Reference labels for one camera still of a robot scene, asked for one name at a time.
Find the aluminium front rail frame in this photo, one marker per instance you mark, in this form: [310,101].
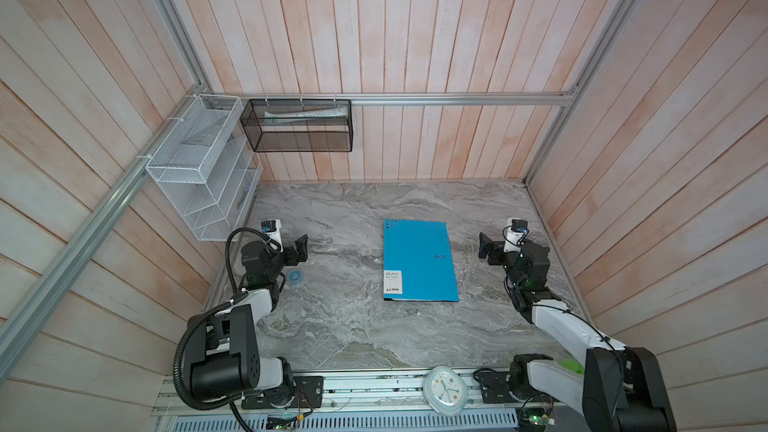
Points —
[394,400]

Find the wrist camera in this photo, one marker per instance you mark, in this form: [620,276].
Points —
[272,229]
[514,234]

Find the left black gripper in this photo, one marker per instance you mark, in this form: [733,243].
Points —
[294,259]

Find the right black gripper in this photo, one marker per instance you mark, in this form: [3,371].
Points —
[496,248]

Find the white wire mesh shelf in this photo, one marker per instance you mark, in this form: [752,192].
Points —
[205,169]

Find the black mesh wall basket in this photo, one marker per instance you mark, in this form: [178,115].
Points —
[298,125]

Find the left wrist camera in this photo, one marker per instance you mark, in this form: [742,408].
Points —
[272,229]

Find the blue black file folder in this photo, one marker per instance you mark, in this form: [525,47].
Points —
[417,262]

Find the white round clock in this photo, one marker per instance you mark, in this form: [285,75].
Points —
[445,391]

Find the small blue tape roll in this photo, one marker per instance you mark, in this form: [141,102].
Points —
[295,277]

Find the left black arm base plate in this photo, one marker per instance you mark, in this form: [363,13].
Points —
[300,393]

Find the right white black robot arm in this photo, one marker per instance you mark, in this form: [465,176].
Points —
[620,388]

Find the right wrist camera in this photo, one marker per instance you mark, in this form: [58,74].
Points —
[514,234]

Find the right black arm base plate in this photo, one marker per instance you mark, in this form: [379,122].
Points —
[500,387]

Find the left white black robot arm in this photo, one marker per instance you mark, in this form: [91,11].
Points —
[217,359]

